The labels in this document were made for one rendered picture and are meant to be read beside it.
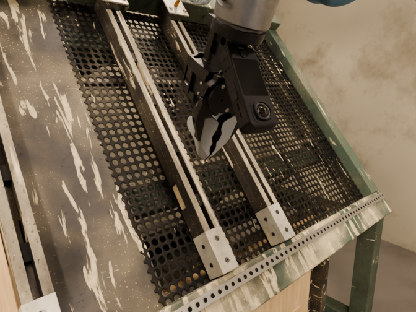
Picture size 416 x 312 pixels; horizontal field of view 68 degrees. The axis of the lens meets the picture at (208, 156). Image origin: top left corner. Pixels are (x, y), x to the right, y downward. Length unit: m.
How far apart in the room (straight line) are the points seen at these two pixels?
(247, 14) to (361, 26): 3.08
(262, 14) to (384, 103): 2.91
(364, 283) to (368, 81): 2.00
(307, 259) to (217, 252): 0.39
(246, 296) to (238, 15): 0.76
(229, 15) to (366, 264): 1.64
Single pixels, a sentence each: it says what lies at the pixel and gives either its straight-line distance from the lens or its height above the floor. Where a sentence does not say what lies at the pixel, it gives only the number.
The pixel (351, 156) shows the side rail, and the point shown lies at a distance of 1.77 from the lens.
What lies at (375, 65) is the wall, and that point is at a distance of 3.33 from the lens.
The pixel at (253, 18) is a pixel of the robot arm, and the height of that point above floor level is 1.50.
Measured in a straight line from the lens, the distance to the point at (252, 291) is 0.98.
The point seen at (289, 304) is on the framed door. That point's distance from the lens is 1.73.
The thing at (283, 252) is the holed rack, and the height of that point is 0.89.
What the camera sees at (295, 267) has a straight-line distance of 1.12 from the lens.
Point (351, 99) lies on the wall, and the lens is 3.43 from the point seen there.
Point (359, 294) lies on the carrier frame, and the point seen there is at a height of 0.35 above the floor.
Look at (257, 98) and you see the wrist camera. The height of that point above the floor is 1.41.
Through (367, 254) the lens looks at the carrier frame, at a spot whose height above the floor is 0.59.
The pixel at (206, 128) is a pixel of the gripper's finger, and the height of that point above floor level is 1.36.
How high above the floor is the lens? 1.42
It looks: 12 degrees down
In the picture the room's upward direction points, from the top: straight up
